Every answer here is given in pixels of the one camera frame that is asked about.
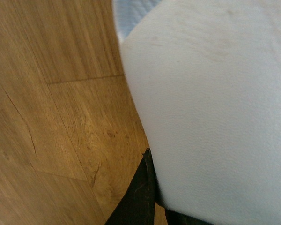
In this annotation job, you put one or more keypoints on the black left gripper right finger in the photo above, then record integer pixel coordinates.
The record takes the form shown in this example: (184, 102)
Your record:
(175, 218)

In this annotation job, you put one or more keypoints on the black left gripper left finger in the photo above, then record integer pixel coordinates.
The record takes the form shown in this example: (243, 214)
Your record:
(137, 207)

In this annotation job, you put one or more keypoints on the light blue slide sandal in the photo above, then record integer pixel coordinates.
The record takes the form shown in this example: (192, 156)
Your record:
(205, 77)

